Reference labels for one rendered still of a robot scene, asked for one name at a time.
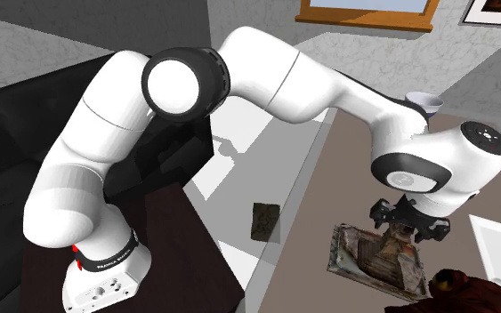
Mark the white and blue bowl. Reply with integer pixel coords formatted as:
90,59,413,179
404,91,445,119

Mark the brown table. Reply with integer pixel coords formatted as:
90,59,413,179
244,107,501,313

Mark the white framed wall picture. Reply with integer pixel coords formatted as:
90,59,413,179
459,0,501,28

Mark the black sofa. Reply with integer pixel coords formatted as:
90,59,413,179
0,52,215,313

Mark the wooden framed window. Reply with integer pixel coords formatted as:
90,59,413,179
295,0,441,34

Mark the dark maroon robot stand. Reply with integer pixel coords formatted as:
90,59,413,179
19,181,246,313

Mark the brown plush toy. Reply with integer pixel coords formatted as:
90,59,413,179
383,268,501,313

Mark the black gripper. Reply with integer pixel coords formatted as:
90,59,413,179
368,194,452,245

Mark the dark patterned flat square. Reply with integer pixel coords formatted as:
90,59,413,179
250,201,282,244

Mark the worn picture book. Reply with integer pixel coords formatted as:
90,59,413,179
327,222,432,303

